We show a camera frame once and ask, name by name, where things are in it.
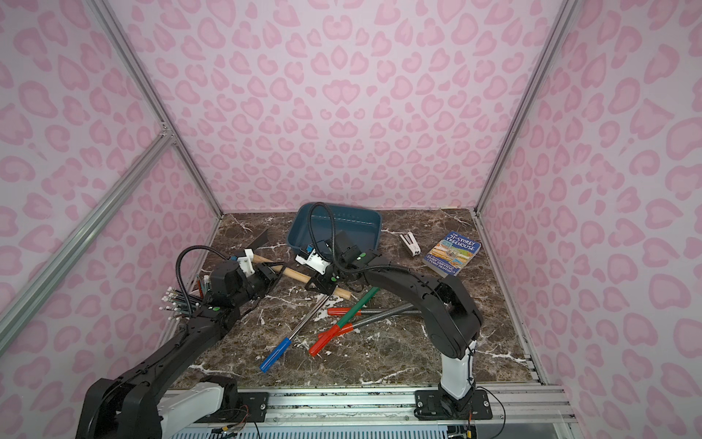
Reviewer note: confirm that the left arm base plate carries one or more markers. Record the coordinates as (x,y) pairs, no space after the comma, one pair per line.
(248,407)

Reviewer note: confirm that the aluminium front rail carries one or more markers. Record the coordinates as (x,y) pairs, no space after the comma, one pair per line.
(519,411)

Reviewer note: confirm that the teal plastic storage box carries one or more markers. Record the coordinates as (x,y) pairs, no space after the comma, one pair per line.
(362,226)

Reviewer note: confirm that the chrome tool with blue grip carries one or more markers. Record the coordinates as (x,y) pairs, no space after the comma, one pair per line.
(282,347)

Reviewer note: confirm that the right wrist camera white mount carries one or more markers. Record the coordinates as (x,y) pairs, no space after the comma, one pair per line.
(312,259)

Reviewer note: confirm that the black shovel with red grip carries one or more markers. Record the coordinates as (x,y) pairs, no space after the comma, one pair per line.
(341,311)

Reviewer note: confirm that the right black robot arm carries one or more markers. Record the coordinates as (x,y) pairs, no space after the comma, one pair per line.
(451,316)

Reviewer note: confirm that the blue treehouse paperback book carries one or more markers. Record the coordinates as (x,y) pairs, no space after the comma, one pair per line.
(452,254)

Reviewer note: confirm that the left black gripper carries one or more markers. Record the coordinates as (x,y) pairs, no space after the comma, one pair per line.
(264,273)

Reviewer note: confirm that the green hoe with red grip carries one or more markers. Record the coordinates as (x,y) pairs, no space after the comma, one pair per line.
(326,337)

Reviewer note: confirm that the white stapler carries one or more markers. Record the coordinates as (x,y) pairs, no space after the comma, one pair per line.
(411,243)

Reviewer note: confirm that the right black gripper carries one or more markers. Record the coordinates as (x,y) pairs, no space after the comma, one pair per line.
(322,280)

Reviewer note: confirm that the wooden handled small hoe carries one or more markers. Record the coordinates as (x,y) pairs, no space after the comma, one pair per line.
(261,240)

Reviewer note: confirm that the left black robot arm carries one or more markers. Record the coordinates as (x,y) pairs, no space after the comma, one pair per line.
(134,405)

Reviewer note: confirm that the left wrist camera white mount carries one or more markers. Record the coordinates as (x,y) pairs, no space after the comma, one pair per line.
(245,260)

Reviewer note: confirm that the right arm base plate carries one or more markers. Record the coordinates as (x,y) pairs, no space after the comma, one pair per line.
(437,405)

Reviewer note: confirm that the bundle of pens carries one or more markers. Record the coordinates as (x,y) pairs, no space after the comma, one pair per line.
(182,305)

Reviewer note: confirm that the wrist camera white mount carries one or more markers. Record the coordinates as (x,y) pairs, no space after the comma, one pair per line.
(312,259)
(245,260)

